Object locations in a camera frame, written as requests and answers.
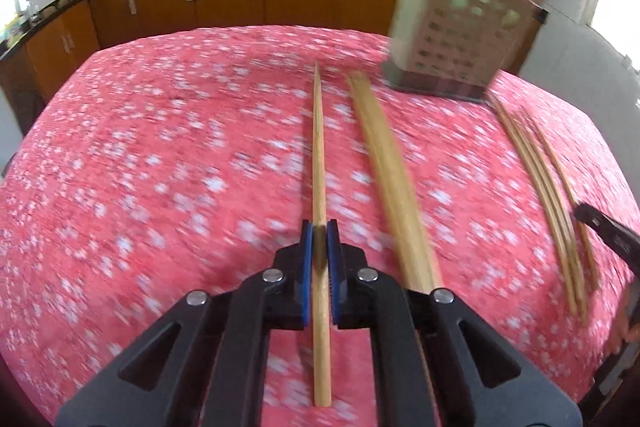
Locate pink floral tablecloth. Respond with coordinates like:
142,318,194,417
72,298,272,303
1,27,631,418

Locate person's right hand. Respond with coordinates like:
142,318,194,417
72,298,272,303
604,291,640,355

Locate beige perforated utensil holder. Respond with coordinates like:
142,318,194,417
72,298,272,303
383,0,547,103

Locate lower wooden cabinets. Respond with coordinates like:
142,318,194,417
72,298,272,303
1,0,546,132

